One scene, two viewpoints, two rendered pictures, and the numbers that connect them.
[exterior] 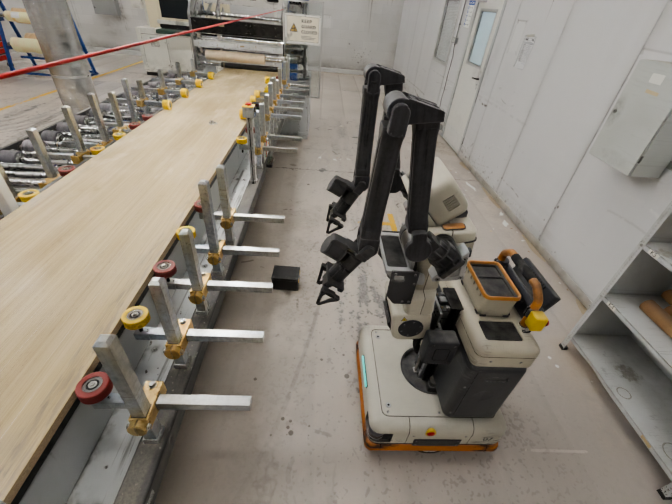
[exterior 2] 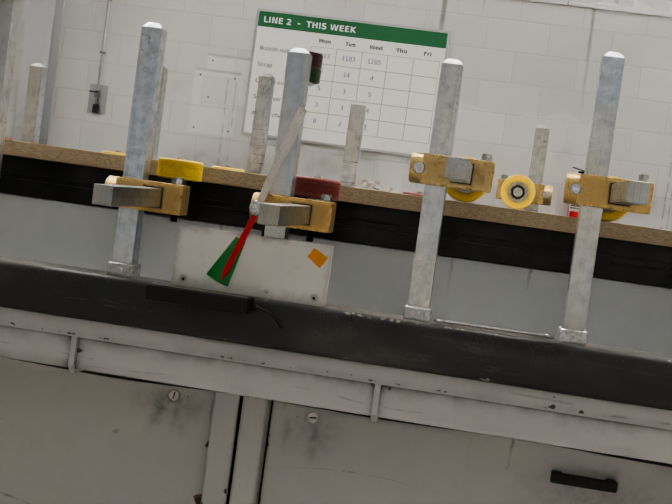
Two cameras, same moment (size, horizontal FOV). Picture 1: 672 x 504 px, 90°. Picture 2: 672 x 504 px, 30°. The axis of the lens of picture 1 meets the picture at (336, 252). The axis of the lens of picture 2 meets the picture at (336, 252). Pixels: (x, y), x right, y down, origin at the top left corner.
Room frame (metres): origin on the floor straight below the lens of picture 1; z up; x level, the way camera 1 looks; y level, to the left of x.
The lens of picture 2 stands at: (3.22, -1.32, 0.90)
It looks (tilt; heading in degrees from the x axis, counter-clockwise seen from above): 3 degrees down; 102
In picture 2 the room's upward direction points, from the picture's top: 8 degrees clockwise
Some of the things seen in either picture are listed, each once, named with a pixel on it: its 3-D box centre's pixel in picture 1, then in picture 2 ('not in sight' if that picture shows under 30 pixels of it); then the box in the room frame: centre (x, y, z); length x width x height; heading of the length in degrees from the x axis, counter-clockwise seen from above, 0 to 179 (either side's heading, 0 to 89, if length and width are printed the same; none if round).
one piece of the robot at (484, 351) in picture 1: (462, 331); not in sight; (1.07, -0.63, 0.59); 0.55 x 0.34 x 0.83; 5
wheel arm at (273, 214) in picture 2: (275, 137); (294, 215); (2.72, 0.60, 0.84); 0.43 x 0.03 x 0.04; 95
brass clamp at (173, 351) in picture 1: (179, 338); not in sight; (0.71, 0.51, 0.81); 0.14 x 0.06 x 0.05; 5
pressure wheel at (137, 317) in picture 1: (139, 324); not in sight; (0.71, 0.64, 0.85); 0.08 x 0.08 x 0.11
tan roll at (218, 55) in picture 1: (250, 58); not in sight; (5.23, 1.45, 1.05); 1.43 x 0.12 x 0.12; 95
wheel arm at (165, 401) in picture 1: (174, 402); not in sight; (0.48, 0.42, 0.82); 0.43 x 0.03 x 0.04; 95
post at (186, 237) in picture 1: (196, 281); not in sight; (0.93, 0.53, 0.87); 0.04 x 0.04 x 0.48; 5
